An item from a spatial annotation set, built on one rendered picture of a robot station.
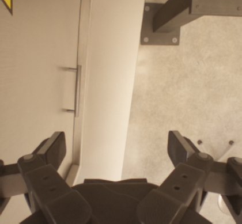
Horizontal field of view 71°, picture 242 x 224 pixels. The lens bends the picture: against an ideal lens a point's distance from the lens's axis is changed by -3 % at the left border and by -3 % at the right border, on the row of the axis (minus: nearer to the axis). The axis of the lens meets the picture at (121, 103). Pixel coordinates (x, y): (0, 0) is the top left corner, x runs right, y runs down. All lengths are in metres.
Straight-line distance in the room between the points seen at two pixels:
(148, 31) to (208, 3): 0.91
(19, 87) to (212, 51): 1.47
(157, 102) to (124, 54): 0.93
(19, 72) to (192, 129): 1.52
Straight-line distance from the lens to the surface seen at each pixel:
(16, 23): 0.27
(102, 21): 0.62
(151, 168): 1.75
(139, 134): 1.56
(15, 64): 0.26
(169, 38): 1.45
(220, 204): 1.56
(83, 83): 0.59
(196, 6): 0.54
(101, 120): 0.65
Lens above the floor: 1.41
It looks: 75 degrees down
